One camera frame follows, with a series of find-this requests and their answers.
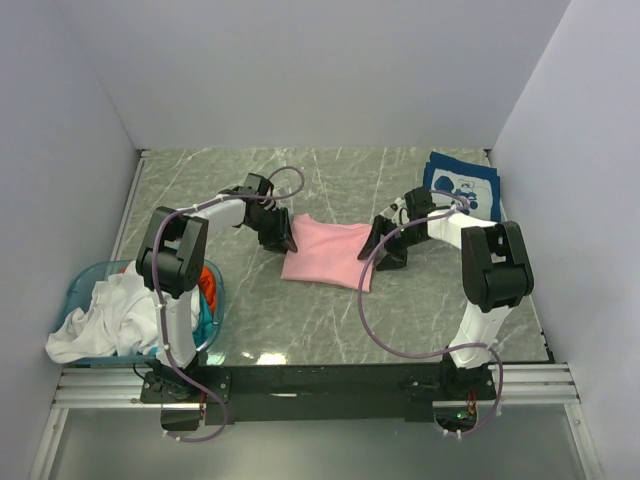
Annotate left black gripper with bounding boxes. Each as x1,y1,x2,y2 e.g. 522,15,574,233
246,207,298,255

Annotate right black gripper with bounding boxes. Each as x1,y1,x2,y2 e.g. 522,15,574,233
357,215,427,272

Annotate pink t shirt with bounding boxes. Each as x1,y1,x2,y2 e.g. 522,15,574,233
281,214,371,290

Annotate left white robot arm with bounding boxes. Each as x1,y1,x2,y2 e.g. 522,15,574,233
135,173,298,402

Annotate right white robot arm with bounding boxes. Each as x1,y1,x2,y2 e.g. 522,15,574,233
358,187,534,399

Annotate orange t shirt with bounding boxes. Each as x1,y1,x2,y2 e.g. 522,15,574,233
198,266,217,312

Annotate folded blue printed t shirt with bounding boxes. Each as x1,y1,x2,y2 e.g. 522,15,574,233
423,151,502,222

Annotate teal t shirt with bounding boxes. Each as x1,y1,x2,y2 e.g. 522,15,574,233
193,293,220,352

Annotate white t shirt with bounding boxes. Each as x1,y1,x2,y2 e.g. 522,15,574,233
45,261,158,364

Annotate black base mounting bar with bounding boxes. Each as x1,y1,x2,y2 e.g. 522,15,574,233
140,363,496,431

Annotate blue plastic laundry basket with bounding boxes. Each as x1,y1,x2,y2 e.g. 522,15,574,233
57,260,225,367

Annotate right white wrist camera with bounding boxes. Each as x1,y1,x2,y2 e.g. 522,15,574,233
390,197,408,225

